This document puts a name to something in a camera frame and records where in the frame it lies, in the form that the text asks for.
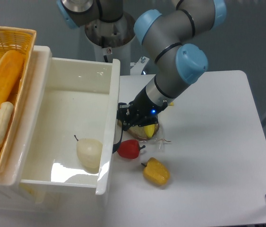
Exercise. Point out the white top drawer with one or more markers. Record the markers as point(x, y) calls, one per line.
point(80, 101)

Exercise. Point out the yellow banana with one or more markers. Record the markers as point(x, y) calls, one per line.
point(151, 130)

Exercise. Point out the cream small squash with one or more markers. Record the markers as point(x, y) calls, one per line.
point(6, 110)

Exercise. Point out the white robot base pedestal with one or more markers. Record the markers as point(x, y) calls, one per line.
point(113, 41)

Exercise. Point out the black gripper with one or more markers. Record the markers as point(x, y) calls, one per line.
point(142, 111)

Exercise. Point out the red bell pepper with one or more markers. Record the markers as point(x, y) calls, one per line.
point(130, 149)

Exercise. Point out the wrapped bread slice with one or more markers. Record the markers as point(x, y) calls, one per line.
point(137, 133)

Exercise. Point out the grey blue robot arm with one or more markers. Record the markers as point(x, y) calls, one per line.
point(165, 38)

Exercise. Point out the yellow wicker basket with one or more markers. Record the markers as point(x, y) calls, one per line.
point(16, 46)

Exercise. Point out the yellow bell pepper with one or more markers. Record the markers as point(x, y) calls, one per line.
point(155, 172)

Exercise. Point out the black drawer handle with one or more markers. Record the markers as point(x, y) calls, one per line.
point(118, 143)

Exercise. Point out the white pear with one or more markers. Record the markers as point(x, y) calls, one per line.
point(89, 152)

